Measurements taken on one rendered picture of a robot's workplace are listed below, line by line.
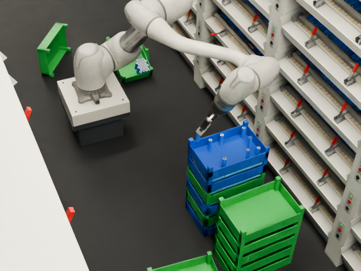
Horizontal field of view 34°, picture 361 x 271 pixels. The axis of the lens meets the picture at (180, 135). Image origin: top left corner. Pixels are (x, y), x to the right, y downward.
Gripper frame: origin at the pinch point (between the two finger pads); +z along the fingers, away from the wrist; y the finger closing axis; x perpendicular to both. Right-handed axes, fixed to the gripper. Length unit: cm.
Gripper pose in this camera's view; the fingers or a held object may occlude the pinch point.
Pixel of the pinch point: (203, 128)
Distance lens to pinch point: 251.3
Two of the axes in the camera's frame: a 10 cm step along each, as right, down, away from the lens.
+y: -5.6, 5.7, -6.0
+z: -3.7, 4.8, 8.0
